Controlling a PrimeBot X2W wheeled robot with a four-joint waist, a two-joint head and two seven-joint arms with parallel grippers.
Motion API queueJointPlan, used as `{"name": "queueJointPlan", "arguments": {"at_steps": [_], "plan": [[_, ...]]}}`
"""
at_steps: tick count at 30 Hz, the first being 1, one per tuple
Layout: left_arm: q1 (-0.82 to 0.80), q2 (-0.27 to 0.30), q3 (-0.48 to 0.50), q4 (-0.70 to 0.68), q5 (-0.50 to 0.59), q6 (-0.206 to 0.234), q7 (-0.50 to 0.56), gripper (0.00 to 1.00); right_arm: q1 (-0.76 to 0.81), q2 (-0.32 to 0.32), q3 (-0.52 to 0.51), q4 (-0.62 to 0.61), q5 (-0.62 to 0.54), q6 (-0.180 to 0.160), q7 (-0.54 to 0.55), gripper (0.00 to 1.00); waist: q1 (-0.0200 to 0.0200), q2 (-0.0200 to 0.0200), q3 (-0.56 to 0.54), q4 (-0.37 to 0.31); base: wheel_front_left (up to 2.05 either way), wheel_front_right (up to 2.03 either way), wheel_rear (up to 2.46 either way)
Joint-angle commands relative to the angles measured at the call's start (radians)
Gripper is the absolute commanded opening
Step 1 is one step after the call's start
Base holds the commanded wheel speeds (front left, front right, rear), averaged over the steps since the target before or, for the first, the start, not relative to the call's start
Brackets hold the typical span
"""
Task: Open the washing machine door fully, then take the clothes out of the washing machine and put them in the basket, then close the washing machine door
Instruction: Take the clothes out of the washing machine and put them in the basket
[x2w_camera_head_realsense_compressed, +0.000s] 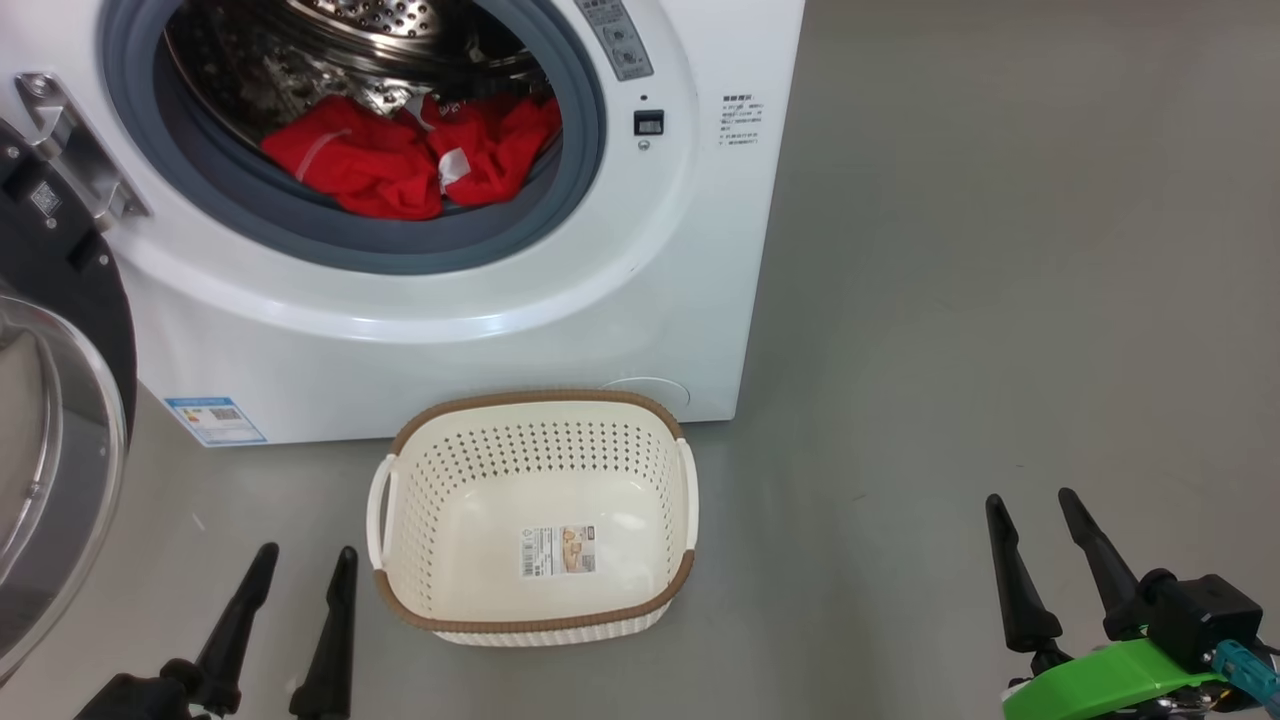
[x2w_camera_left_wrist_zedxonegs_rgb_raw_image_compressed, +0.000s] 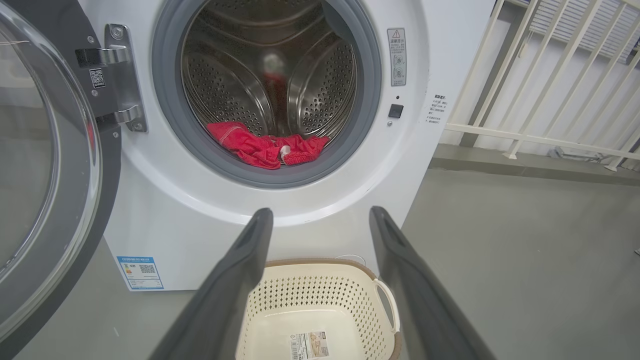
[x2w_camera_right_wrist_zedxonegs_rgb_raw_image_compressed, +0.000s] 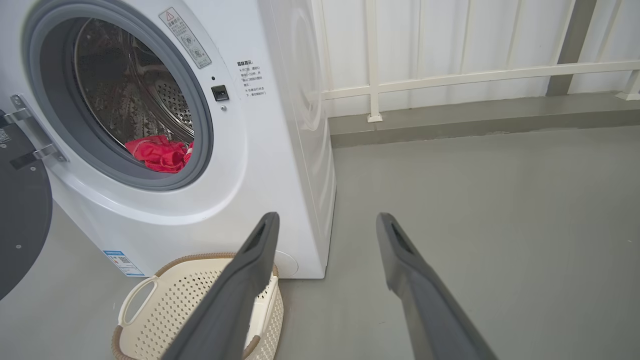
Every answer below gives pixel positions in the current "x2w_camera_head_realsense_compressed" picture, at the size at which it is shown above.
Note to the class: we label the red garment with white trim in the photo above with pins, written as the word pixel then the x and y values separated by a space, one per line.
pixel 360 170

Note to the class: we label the black text warning sticker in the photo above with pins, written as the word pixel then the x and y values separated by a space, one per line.
pixel 742 120

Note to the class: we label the silver metal door hinge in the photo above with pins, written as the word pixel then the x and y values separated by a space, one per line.
pixel 75 150

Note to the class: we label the cream perforated basket brown rim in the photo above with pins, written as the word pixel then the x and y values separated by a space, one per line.
pixel 470 480

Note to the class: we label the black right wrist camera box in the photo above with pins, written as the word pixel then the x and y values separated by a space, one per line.
pixel 1205 620

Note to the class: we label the grey rubber door gasket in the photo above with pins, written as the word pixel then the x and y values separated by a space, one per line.
pixel 350 245

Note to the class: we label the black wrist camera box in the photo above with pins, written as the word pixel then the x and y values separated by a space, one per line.
pixel 1205 620
pixel 130 700

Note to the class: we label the blue energy label sticker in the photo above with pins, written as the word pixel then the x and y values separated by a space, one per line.
pixel 215 421

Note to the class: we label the paper product label sticker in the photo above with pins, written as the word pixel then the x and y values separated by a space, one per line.
pixel 558 551

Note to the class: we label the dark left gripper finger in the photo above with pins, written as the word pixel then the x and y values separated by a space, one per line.
pixel 235 630
pixel 328 640

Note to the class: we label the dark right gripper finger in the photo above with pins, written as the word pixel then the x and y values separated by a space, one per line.
pixel 1025 600
pixel 1105 570

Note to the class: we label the grey icon instruction sticker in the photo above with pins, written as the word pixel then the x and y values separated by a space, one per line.
pixel 620 40

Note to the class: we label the white front-load washing machine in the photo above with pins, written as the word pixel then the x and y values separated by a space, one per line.
pixel 400 350

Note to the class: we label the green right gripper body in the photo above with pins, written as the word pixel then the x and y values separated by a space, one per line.
pixel 1100 685

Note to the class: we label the round black glass washer door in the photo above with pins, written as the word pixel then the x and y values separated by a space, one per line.
pixel 90 290

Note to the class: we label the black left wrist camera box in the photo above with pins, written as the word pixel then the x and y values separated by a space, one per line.
pixel 130 700

